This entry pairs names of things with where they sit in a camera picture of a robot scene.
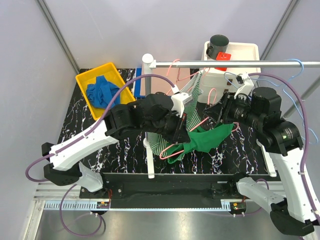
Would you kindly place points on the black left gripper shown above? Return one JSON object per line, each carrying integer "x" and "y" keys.
{"x": 180, "y": 134}

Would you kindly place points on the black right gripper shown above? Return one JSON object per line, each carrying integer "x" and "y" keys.
{"x": 222, "y": 111}

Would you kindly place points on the green white striped tank top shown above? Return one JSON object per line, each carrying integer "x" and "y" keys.
{"x": 156, "y": 142}

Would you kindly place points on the pink wire hanger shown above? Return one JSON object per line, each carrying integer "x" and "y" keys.
{"x": 178, "y": 79}
{"x": 197, "y": 125}

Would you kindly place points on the blue tank top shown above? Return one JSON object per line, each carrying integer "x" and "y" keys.
{"x": 101, "y": 92}

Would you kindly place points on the light blue wire hanger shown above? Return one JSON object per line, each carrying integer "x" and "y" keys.
{"x": 283, "y": 86}

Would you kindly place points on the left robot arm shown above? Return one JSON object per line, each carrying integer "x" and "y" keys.
{"x": 157, "y": 113}

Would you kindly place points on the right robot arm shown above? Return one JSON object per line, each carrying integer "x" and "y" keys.
{"x": 293, "y": 213}

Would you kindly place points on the white rack foot bar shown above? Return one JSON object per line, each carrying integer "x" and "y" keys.
{"x": 149, "y": 158}

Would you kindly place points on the blue framed pink board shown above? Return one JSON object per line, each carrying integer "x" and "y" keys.
{"x": 158, "y": 85}

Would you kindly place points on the red plastic block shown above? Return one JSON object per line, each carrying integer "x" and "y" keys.
{"x": 223, "y": 56}

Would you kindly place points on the black marbled mat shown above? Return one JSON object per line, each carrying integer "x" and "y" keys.
{"x": 237, "y": 153}

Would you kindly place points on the dark grey mug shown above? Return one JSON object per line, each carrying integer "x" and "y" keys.
{"x": 217, "y": 43}

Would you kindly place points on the yellow plastic bin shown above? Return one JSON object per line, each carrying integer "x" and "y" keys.
{"x": 110, "y": 73}

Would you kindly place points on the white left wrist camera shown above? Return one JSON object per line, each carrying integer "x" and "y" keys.
{"x": 180, "y": 101}

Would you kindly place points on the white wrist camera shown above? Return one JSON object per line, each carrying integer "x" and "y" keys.
{"x": 246, "y": 85}
{"x": 180, "y": 101}

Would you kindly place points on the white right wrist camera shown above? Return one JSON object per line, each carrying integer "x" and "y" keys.
{"x": 246, "y": 85}

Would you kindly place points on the metal clothes rail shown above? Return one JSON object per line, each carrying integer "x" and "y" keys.
{"x": 235, "y": 64}

